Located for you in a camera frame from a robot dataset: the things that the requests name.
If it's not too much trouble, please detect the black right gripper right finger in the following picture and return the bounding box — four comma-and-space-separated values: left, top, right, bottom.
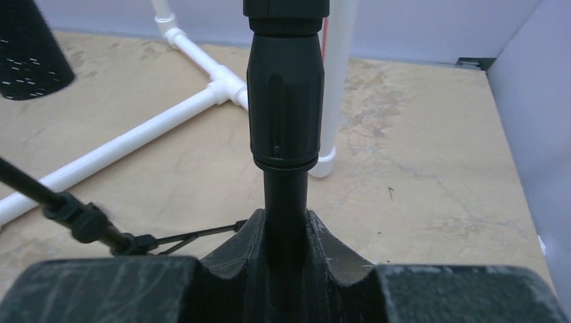
306, 212, 567, 322

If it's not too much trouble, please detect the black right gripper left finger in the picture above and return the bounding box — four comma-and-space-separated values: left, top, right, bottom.
1, 210, 264, 322

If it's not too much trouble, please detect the black tripod stand with shockmount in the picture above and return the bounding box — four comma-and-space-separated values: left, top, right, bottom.
1, 159, 246, 256

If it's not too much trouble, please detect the black round-base microphone stand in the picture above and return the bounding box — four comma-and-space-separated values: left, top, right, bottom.
243, 1, 330, 322

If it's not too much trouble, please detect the black speckled condenser microphone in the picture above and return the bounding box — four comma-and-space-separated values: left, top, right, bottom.
1, 0, 75, 101

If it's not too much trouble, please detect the white PVC pipe frame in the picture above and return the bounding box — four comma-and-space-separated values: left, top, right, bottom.
0, 0, 358, 228

